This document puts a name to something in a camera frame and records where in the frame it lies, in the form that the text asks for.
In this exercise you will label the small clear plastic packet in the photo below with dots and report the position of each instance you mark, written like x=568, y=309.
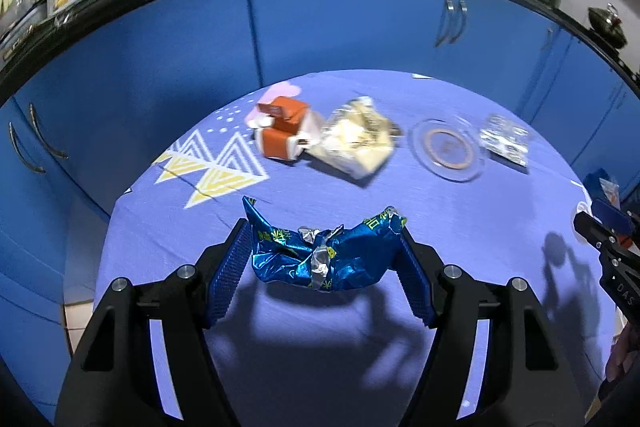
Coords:
x=502, y=139

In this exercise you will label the blue foil wrapper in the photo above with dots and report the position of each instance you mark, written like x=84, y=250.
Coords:
x=350, y=257

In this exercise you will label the crumpled orange carton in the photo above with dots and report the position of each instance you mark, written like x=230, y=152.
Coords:
x=280, y=142

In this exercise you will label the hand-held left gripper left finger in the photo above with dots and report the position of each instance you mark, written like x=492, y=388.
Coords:
x=230, y=272

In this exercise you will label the blue base cabinets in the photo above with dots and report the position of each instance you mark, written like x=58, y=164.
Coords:
x=350, y=22

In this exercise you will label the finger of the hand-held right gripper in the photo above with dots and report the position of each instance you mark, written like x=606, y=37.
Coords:
x=612, y=216
x=592, y=231

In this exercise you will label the clear glass plate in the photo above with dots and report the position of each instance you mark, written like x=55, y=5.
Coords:
x=447, y=147

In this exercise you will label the dark wok with lid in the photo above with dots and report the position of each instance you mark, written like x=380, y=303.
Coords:
x=607, y=27

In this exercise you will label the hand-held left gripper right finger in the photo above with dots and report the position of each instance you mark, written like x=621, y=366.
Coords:
x=415, y=277

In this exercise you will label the beige snack bag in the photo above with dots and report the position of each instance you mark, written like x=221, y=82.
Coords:
x=350, y=142

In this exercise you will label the person's right forearm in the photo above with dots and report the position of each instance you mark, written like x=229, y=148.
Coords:
x=622, y=352

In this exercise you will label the blue printed tablecloth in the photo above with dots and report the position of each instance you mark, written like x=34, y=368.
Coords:
x=300, y=197

